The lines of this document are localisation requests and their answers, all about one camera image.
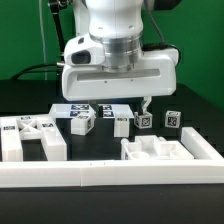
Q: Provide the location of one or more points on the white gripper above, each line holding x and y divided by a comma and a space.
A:
103, 68

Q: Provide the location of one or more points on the white chair seat part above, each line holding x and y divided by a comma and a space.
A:
151, 147

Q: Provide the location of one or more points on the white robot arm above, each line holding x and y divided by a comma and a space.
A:
113, 19

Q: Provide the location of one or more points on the white tagged cube left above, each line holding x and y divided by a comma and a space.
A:
143, 121

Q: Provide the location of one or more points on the white tagged cube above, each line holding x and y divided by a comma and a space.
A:
143, 121
172, 119

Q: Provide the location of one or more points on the white tagged cube right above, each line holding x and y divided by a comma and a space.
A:
172, 119

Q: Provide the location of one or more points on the white flat tagged plate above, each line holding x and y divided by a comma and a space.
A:
109, 111

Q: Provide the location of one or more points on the white boundary fence frame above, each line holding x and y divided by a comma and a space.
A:
206, 167

